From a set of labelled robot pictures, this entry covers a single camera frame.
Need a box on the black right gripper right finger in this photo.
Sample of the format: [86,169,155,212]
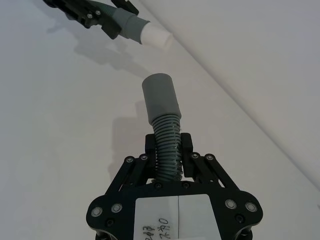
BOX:
[180,132,241,193]

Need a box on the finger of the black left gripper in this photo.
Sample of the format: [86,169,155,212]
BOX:
[111,0,140,16]
[42,0,122,40]

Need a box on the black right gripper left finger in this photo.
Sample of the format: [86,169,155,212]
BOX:
[105,133,158,197]

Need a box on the grey corrugated hose with cuff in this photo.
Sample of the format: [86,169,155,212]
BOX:
[87,0,152,47]
[141,72,185,182]

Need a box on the white plastic tube connector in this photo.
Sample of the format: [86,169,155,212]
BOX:
[139,21,174,50]

